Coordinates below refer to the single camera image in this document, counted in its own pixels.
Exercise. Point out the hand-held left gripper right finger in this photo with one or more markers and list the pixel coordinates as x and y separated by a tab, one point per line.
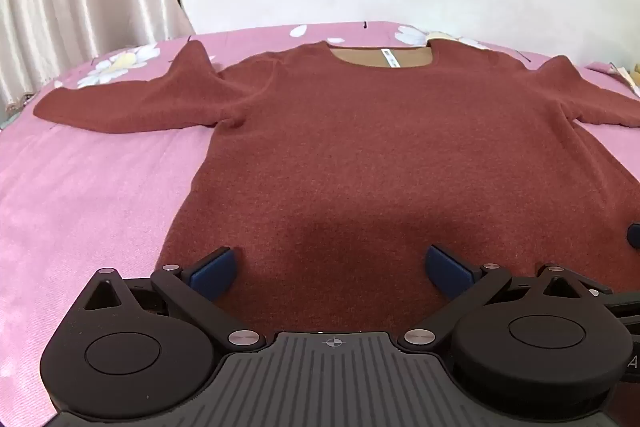
447	274

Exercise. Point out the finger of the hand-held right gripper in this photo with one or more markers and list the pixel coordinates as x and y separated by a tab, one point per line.
634	235
595	284

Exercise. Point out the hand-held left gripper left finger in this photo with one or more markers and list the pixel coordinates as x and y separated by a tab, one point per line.
212	274

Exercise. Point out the rust red knit sweater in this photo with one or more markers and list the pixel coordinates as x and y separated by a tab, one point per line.
380	132

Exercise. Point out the pink floral bed sheet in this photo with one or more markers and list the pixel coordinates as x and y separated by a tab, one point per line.
90	197

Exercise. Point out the pale yellow and white object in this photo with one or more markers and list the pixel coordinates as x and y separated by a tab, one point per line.
631	77

